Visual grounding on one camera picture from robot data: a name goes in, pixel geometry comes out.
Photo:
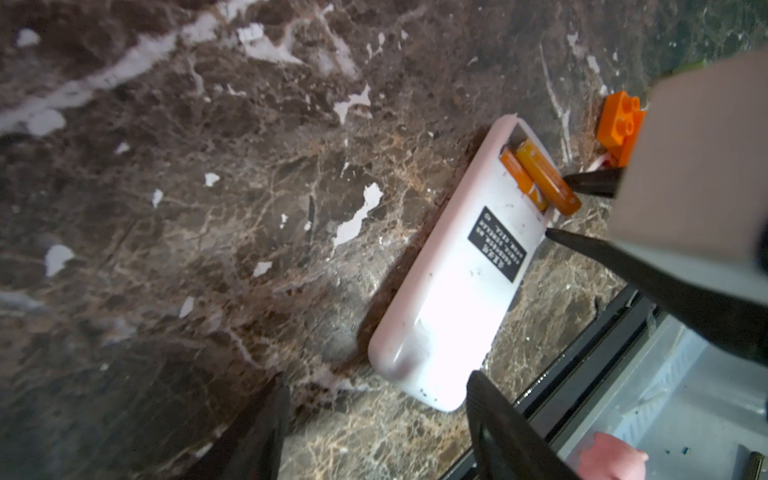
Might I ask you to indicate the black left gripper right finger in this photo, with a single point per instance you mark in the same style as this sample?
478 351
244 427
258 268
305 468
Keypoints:
505 446

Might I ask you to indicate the orange AA battery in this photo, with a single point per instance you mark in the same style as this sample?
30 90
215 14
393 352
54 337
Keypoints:
547 178
524 181

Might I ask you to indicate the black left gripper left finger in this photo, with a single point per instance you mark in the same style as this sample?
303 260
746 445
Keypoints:
251 447

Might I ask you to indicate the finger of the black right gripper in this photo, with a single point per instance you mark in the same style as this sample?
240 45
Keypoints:
732 324
599 183

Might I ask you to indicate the white red remote control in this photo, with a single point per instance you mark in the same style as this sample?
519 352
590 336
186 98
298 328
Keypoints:
442 321

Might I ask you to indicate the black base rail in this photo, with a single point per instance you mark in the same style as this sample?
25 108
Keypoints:
581 373

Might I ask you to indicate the orange toy brick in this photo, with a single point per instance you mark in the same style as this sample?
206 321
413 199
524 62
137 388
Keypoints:
619 127

